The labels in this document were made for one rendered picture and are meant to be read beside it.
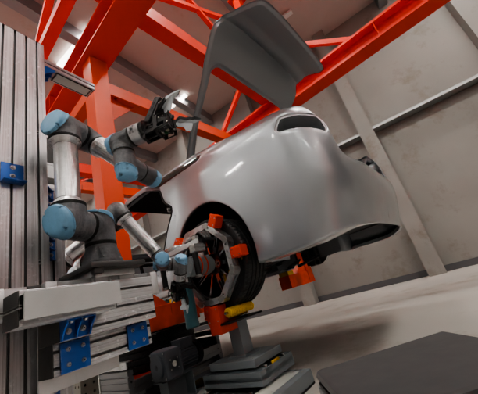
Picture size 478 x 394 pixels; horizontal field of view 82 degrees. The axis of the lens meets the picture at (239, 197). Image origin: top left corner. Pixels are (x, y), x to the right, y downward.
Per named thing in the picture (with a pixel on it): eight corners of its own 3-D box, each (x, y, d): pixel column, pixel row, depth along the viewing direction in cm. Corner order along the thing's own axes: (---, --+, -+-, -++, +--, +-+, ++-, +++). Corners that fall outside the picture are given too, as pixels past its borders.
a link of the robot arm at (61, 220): (101, 237, 103) (90, 119, 122) (65, 231, 90) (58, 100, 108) (76, 246, 106) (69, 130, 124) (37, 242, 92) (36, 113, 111)
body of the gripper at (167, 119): (180, 134, 98) (151, 147, 101) (176, 116, 102) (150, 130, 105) (167, 121, 91) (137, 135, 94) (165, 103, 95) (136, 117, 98)
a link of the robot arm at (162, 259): (115, 191, 151) (176, 256, 145) (119, 199, 161) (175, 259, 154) (97, 204, 146) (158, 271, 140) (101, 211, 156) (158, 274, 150)
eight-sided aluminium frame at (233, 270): (247, 295, 171) (226, 214, 189) (241, 297, 166) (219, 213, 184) (192, 311, 201) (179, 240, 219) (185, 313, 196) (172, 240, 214)
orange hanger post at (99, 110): (143, 334, 182) (107, 62, 265) (120, 342, 170) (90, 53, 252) (129, 338, 192) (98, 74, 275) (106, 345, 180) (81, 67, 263)
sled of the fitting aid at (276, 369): (295, 365, 180) (290, 349, 183) (264, 388, 152) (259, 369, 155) (240, 370, 207) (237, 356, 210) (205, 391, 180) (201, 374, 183)
